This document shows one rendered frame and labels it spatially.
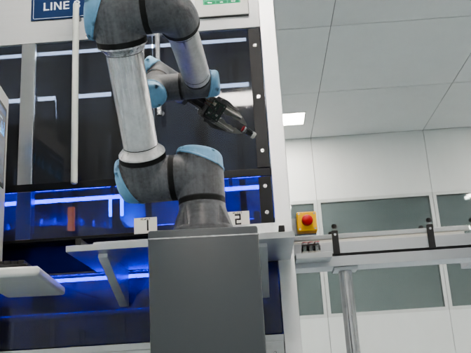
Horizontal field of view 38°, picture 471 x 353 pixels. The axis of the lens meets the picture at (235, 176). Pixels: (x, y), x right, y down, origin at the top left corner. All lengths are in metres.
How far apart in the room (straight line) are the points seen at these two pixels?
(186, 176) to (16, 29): 1.47
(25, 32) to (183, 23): 1.45
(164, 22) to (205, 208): 0.44
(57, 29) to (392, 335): 5.13
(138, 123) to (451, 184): 6.14
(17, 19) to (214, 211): 1.60
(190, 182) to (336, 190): 5.73
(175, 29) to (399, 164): 6.08
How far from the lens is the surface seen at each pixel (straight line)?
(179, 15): 1.56
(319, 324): 7.08
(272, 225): 2.11
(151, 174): 1.67
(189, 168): 1.66
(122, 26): 1.56
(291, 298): 2.45
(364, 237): 2.65
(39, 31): 2.93
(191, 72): 1.78
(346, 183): 7.37
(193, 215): 1.62
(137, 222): 2.54
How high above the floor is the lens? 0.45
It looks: 17 degrees up
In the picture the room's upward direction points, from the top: 3 degrees counter-clockwise
